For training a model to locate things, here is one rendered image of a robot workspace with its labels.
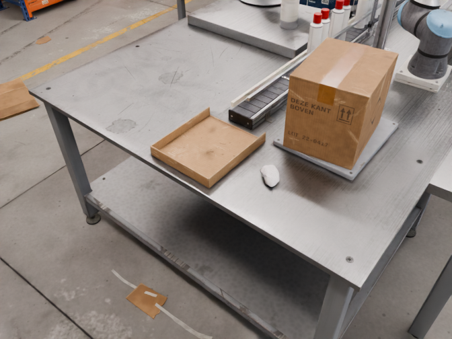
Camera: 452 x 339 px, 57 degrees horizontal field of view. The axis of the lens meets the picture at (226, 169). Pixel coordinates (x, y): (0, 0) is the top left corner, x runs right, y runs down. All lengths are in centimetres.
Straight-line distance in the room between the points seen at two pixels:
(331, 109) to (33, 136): 233
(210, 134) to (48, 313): 115
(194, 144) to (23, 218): 138
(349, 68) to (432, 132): 47
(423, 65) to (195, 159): 101
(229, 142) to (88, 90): 69
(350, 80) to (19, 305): 174
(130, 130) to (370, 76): 84
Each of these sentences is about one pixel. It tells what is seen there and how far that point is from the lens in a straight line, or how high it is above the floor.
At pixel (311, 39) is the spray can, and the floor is 99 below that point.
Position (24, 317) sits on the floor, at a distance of 219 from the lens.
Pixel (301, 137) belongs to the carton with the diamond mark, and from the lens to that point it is 136.
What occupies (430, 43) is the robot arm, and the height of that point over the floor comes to 101.
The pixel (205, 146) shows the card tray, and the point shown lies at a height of 83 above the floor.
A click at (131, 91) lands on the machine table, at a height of 83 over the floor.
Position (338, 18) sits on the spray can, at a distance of 195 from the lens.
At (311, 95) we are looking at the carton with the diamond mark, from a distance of 127.
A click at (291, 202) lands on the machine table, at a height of 83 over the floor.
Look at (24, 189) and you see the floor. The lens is 277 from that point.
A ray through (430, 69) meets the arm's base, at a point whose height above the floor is 91.
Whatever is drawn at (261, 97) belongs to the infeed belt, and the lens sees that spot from 161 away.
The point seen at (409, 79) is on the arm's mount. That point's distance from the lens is 190.
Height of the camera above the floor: 174
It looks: 42 degrees down
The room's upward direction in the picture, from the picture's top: 1 degrees counter-clockwise
